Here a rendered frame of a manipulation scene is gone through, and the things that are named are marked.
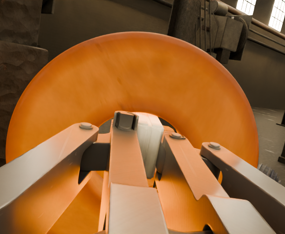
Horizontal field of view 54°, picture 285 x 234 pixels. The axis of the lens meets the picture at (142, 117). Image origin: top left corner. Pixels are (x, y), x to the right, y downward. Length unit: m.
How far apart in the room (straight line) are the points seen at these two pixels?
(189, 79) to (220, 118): 0.03
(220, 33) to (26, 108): 7.80
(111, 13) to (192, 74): 7.60
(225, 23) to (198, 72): 7.76
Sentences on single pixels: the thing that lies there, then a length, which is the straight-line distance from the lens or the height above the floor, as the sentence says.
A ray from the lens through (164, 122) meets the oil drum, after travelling 2.73.
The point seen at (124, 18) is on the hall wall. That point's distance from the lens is 7.98.
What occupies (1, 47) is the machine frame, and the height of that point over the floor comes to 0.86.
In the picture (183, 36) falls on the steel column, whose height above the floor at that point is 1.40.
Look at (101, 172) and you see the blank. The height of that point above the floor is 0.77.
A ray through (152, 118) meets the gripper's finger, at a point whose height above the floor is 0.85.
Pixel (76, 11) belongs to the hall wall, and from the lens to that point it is 7.27.
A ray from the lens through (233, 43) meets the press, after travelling 8.20.
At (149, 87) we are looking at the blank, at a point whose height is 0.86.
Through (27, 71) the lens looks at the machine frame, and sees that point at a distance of 0.50.
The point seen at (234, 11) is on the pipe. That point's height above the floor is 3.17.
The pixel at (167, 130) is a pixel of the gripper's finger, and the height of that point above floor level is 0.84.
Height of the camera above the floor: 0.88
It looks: 10 degrees down
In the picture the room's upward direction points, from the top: 11 degrees clockwise
